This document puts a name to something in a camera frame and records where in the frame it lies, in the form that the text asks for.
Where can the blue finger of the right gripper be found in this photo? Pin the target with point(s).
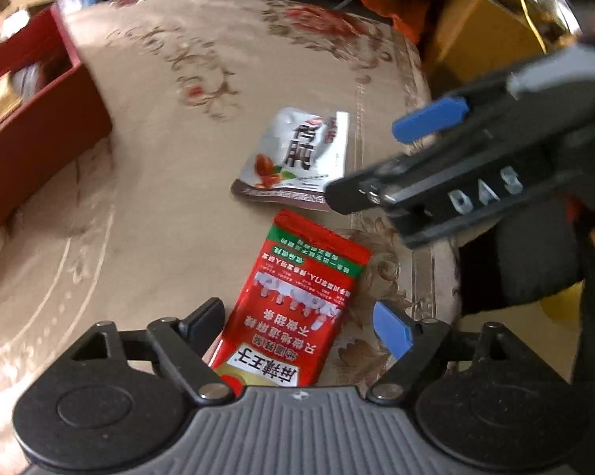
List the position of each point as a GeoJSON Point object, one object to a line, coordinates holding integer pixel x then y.
{"type": "Point", "coordinates": [441, 114]}

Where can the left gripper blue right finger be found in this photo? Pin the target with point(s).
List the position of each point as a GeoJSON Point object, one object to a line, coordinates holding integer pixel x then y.
{"type": "Point", "coordinates": [395, 329]}

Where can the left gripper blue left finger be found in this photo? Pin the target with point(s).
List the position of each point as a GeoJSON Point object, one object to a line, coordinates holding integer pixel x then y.
{"type": "Point", "coordinates": [202, 327]}

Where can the red spicy strip packet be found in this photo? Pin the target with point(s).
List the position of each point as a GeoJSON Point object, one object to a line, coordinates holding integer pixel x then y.
{"type": "Point", "coordinates": [288, 314]}

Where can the white date snack packet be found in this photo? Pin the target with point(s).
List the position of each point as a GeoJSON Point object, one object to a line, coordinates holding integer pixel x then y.
{"type": "Point", "coordinates": [298, 155]}

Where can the floral beige tablecloth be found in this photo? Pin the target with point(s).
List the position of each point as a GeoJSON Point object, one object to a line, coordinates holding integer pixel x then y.
{"type": "Point", "coordinates": [144, 224]}

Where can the red cardboard box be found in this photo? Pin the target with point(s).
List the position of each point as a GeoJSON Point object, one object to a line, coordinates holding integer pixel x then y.
{"type": "Point", "coordinates": [63, 119]}

